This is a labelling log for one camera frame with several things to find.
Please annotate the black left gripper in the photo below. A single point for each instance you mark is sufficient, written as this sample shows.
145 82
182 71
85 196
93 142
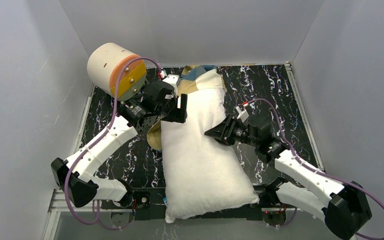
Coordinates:
177 108

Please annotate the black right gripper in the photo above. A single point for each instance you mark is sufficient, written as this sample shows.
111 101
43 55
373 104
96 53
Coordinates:
225 129

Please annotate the blue beige white pillowcase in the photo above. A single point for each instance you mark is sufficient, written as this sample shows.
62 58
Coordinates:
192 79

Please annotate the white pillow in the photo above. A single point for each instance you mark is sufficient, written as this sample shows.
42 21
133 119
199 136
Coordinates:
201 175

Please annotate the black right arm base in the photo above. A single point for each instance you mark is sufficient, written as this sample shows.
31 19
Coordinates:
270 209

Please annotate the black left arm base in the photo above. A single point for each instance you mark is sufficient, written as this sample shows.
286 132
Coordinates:
135 199

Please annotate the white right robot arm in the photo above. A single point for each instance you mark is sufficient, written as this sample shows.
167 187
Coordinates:
343 208

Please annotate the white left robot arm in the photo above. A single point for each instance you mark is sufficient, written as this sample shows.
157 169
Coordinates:
75 175

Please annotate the round cream drawer cabinet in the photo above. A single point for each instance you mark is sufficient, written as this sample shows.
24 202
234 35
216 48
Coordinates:
116 71

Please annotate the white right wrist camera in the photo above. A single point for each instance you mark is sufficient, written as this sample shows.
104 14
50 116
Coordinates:
242 113

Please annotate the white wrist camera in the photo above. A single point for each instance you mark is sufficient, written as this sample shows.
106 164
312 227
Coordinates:
171 79
242 113

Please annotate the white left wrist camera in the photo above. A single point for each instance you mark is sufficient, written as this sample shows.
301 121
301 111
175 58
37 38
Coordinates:
171 79

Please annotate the aluminium table frame rail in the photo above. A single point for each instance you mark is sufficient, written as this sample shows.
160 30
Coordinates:
143 167

